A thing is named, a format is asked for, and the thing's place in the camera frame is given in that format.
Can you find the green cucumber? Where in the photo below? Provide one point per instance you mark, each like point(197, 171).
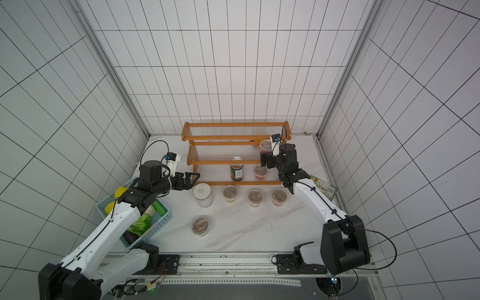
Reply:
point(159, 208)

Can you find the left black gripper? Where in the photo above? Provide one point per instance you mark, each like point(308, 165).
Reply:
point(188, 185)

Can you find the green seed cup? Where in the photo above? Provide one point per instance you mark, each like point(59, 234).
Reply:
point(201, 226)

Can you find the green snack packet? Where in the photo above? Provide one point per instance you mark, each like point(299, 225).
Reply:
point(326, 188)

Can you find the red seed cup shelf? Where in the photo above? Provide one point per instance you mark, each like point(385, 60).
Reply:
point(255, 198)
point(260, 172)

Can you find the tall white-lid seed jar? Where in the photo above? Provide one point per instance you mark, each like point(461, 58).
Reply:
point(202, 192)

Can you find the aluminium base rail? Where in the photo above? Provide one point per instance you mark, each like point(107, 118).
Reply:
point(237, 268)

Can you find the light blue plastic basket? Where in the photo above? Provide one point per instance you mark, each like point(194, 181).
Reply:
point(128, 239)

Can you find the red seed cup bottom shelf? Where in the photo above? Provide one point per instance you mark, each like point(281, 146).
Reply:
point(260, 172)

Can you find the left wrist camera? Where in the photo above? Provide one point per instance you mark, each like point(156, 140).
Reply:
point(172, 160)

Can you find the yellow seed cup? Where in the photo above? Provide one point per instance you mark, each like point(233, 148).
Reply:
point(230, 193)

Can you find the yellow green cabbage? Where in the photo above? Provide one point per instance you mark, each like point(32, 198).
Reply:
point(109, 207)

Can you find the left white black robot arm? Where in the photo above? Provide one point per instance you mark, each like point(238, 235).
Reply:
point(79, 275)

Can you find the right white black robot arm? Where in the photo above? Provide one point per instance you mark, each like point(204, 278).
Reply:
point(344, 245)

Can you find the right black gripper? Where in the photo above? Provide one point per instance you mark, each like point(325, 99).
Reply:
point(273, 159)

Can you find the wooden three-tier shelf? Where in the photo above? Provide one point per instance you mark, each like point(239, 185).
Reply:
point(212, 147)

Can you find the red seed cup top shelf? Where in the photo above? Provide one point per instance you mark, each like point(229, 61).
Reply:
point(255, 198)

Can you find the pale green cabbage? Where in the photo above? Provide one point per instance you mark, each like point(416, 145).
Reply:
point(140, 226)

